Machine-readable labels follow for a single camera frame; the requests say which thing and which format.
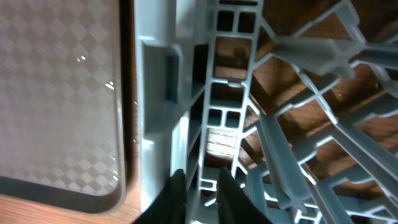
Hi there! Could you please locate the dark brown serving tray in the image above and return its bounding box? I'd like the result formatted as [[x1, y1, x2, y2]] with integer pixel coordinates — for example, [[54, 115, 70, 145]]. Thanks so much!
[[1, 0, 127, 214]]

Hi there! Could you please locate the grey dishwasher rack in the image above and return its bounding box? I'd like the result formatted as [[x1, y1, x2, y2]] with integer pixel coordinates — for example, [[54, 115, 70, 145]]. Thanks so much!
[[134, 1, 397, 223]]

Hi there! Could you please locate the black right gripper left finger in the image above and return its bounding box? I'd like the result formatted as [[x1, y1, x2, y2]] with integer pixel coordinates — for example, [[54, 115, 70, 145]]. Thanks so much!
[[132, 169, 187, 224]]

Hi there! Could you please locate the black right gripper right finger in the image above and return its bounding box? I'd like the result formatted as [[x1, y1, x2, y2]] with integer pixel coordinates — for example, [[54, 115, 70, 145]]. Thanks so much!
[[217, 167, 272, 224]]

